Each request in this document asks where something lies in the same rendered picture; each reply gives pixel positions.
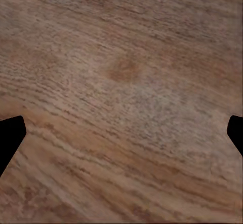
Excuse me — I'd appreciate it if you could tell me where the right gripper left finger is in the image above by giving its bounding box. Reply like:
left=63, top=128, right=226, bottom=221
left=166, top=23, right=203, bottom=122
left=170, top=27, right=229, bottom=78
left=0, top=116, right=26, bottom=176

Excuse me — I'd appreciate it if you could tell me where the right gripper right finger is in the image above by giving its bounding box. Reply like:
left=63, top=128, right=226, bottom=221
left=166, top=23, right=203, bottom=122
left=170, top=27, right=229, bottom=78
left=227, top=115, right=243, bottom=156

